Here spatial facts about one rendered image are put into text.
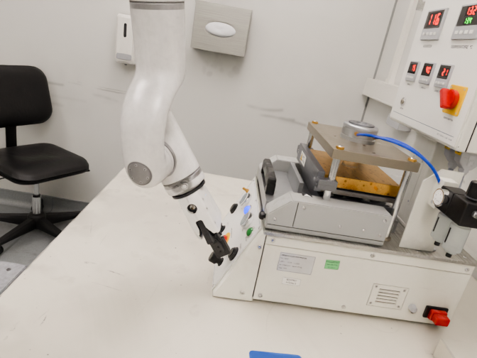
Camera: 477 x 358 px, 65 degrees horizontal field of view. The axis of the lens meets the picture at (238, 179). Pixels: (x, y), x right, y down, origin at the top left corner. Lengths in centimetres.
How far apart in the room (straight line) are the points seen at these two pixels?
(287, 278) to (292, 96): 166
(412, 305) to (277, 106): 165
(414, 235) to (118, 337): 61
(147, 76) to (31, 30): 198
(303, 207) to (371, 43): 177
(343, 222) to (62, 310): 57
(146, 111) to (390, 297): 64
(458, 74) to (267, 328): 63
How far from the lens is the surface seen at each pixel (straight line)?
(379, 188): 85
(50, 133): 267
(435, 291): 94
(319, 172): 79
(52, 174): 219
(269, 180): 82
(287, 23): 232
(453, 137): 83
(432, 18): 103
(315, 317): 87
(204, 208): 74
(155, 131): 63
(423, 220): 86
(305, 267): 82
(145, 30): 66
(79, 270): 91
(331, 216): 78
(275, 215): 76
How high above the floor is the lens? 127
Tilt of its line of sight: 20 degrees down
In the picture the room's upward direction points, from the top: 10 degrees clockwise
